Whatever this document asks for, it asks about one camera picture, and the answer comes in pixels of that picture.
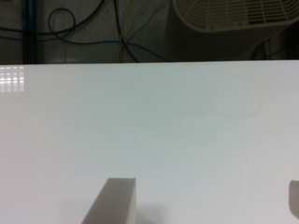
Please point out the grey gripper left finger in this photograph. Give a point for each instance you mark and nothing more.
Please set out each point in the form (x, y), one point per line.
(115, 203)

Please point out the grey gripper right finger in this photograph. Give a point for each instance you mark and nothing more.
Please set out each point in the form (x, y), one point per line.
(294, 198)

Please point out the white fan housing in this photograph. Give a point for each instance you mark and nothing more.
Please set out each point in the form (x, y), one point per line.
(211, 30)

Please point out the dark vertical post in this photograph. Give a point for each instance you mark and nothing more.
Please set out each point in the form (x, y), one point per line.
(29, 45)

